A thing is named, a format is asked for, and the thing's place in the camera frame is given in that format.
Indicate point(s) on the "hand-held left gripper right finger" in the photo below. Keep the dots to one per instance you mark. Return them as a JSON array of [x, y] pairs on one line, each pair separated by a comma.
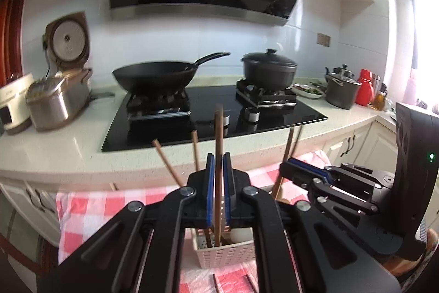
[[227, 190]]

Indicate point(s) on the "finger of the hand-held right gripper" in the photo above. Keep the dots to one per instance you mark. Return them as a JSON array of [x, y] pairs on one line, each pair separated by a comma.
[[298, 174], [308, 165]]

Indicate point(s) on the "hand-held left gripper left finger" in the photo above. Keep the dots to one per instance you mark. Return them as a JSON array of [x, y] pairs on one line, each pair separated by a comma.
[[210, 190]]

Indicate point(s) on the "white perforated plastic basket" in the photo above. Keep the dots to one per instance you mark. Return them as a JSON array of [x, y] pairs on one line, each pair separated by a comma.
[[223, 257]]

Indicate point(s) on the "person's right hand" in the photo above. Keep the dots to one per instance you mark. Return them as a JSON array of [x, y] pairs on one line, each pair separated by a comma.
[[404, 267]]

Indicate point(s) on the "white lower kitchen cabinet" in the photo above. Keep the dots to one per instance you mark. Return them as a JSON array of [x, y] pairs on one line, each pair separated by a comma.
[[20, 210], [374, 145]]

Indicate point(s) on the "pink bottle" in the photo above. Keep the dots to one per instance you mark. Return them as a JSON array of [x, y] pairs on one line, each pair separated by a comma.
[[410, 90]]

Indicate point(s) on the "silver hob knob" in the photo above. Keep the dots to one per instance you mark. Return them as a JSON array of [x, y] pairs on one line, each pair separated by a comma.
[[252, 115], [226, 121]]

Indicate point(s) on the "white plate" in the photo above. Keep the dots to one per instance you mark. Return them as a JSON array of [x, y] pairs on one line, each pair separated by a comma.
[[307, 91]]

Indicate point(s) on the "red bottle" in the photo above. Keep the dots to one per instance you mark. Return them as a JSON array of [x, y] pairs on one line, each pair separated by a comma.
[[364, 90]]

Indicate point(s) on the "grey stockpot with lid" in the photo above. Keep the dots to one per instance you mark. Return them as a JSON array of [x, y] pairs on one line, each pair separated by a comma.
[[341, 92]]

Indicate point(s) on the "black burner grate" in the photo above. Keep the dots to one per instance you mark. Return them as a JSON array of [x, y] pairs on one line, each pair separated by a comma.
[[157, 106], [264, 95]]

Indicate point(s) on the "black glass gas hob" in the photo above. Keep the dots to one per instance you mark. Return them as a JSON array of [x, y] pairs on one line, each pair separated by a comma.
[[205, 101]]

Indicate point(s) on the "black cooking pot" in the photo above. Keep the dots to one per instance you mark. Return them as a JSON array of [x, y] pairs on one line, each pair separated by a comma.
[[269, 75]]

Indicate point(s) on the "black pot lid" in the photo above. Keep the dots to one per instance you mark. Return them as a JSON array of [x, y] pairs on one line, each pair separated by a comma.
[[269, 58]]

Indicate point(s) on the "bright window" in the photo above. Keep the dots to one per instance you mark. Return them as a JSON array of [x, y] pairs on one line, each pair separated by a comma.
[[427, 29]]

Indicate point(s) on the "red white checkered tablecloth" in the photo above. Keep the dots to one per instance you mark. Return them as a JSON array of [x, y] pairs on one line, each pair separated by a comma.
[[89, 210]]

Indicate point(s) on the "black wok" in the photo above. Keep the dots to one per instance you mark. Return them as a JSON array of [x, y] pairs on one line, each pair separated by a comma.
[[154, 77]]

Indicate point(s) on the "white stone kitchen countertop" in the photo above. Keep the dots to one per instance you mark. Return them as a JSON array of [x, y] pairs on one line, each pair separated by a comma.
[[68, 149]]

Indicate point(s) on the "silver rice cooker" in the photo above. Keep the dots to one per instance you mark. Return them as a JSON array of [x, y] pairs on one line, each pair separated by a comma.
[[56, 101]]

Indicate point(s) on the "white kitchen appliance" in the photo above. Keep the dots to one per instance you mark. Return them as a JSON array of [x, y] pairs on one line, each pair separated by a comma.
[[13, 104]]

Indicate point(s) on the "wall socket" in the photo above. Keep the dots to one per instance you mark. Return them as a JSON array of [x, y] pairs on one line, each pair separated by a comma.
[[323, 39]]

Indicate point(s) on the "red wooden door frame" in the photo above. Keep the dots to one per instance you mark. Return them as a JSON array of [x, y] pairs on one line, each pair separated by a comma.
[[10, 39]]

